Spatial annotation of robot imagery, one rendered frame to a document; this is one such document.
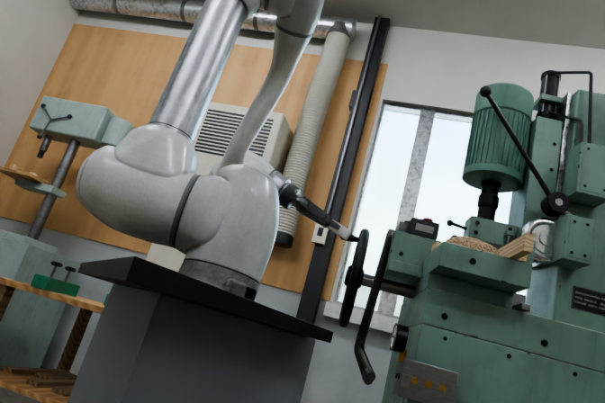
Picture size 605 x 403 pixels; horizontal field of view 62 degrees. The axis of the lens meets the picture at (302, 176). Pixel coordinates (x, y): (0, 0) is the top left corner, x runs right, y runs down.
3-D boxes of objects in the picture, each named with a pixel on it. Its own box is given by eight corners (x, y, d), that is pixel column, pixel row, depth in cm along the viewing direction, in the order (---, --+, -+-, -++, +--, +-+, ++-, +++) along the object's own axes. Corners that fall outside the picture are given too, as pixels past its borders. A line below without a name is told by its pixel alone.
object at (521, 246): (455, 285, 167) (456, 273, 168) (460, 287, 166) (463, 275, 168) (523, 250, 110) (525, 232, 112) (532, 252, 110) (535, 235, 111)
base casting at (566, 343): (395, 331, 164) (401, 303, 167) (579, 381, 157) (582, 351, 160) (421, 323, 122) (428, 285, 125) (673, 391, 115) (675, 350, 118)
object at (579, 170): (562, 200, 142) (567, 152, 147) (595, 208, 141) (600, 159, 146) (576, 191, 134) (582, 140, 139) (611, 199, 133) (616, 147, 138)
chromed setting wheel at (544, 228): (516, 256, 137) (522, 213, 141) (564, 268, 136) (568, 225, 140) (520, 255, 135) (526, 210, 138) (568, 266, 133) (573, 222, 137)
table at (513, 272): (373, 287, 176) (376, 270, 178) (461, 310, 173) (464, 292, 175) (398, 255, 119) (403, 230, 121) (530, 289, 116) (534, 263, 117)
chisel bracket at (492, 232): (460, 246, 153) (465, 220, 156) (507, 258, 152) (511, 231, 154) (466, 242, 146) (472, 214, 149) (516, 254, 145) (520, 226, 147)
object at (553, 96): (529, 122, 166) (535, 78, 172) (554, 129, 166) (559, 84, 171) (539, 111, 159) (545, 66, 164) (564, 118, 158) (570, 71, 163)
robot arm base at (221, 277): (201, 288, 81) (212, 255, 84) (150, 284, 99) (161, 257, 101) (288, 321, 90) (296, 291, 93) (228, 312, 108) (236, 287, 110)
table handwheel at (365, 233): (337, 312, 129) (330, 333, 155) (415, 334, 127) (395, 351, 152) (361, 210, 142) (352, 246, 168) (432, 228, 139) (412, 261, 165)
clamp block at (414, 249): (383, 268, 156) (388, 240, 158) (426, 279, 154) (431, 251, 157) (388, 259, 142) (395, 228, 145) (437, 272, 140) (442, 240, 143)
